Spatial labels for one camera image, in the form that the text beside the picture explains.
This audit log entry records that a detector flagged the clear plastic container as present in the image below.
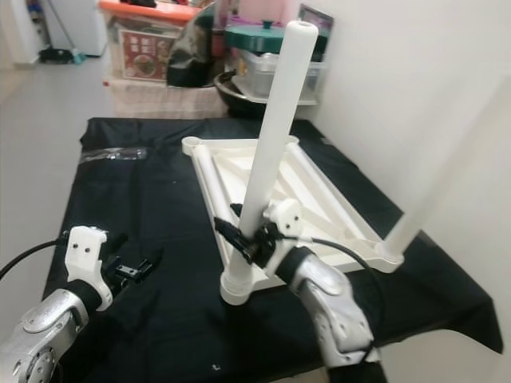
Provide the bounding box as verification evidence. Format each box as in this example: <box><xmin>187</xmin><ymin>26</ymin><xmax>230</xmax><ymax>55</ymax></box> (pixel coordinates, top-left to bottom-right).
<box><xmin>236</xmin><ymin>49</ymin><xmax>328</xmax><ymax>101</ymax></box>

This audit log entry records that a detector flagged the black wok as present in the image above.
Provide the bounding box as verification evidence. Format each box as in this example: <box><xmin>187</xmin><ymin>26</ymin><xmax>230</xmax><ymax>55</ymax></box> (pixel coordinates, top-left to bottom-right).
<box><xmin>214</xmin><ymin>70</ymin><xmax>320</xmax><ymax>119</ymax></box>

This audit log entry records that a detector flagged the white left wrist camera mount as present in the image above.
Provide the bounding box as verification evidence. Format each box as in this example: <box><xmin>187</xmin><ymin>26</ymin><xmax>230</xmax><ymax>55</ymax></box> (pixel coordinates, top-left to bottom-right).
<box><xmin>65</xmin><ymin>226</ymin><xmax>114</xmax><ymax>308</ymax></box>

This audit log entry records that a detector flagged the white plastic table top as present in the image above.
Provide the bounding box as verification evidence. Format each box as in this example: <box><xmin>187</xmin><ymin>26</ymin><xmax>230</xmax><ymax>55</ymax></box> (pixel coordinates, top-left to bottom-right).
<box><xmin>180</xmin><ymin>134</ymin><xmax>406</xmax><ymax>306</ymax></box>

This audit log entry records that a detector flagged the clear storage bin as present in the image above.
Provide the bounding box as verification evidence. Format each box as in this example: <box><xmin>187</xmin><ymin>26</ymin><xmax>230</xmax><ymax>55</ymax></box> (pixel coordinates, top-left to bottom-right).
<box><xmin>105</xmin><ymin>18</ymin><xmax>180</xmax><ymax>85</ymax></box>

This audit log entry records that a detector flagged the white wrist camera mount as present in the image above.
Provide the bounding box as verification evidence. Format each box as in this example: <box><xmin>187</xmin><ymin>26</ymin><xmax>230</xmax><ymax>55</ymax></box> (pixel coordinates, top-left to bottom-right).
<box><xmin>263</xmin><ymin>198</ymin><xmax>306</xmax><ymax>272</ymax></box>
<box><xmin>65</xmin><ymin>226</ymin><xmax>114</xmax><ymax>308</ymax></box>

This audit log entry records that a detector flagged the black table cloth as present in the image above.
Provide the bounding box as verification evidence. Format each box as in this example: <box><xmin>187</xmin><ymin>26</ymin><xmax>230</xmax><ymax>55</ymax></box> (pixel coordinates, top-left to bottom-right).
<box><xmin>48</xmin><ymin>117</ymin><xmax>504</xmax><ymax>383</ymax></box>

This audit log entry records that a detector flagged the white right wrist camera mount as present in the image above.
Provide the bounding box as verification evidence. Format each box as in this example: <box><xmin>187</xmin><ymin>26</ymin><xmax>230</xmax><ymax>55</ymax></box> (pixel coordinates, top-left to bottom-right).
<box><xmin>263</xmin><ymin>198</ymin><xmax>306</xmax><ymax>272</ymax></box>

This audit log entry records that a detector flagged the red printed cardboard box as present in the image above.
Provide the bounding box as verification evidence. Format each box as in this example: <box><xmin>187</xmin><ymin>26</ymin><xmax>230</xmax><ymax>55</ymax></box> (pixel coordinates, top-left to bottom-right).
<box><xmin>116</xmin><ymin>28</ymin><xmax>176</xmax><ymax>82</ymax></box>

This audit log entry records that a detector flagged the black bag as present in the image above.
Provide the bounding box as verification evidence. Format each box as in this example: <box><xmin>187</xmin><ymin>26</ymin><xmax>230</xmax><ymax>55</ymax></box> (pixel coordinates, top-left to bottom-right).
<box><xmin>166</xmin><ymin>4</ymin><xmax>228</xmax><ymax>89</ymax></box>

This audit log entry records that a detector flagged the pink box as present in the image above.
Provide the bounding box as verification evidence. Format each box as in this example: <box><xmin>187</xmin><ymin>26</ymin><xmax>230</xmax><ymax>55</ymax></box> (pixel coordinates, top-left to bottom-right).
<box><xmin>228</xmin><ymin>0</ymin><xmax>276</xmax><ymax>25</ymax></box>

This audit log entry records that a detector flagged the orange bin lid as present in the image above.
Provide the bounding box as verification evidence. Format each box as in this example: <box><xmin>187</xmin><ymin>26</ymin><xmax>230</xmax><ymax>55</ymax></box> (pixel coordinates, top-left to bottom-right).
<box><xmin>98</xmin><ymin>0</ymin><xmax>204</xmax><ymax>23</ymax></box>

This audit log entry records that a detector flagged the beige cloth-covered bench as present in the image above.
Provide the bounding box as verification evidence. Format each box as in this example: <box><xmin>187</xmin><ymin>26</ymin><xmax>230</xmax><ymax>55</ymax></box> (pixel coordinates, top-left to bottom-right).
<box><xmin>108</xmin><ymin>78</ymin><xmax>224</xmax><ymax>120</ymax></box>

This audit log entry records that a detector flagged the white fridge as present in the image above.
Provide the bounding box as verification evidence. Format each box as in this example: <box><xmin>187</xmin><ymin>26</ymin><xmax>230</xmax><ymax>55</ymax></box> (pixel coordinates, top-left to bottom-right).
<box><xmin>40</xmin><ymin>0</ymin><xmax>106</xmax><ymax>58</ymax></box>

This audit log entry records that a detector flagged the dark picture frame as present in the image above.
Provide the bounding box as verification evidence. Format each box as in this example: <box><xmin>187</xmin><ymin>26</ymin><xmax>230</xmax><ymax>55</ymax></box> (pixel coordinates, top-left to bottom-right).
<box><xmin>297</xmin><ymin>4</ymin><xmax>336</xmax><ymax>61</ymax></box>

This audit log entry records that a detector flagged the mop with black head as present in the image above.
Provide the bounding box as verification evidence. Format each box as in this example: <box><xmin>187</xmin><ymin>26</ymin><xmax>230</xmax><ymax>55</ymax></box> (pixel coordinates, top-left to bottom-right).
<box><xmin>36</xmin><ymin>0</ymin><xmax>85</xmax><ymax>66</ymax></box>

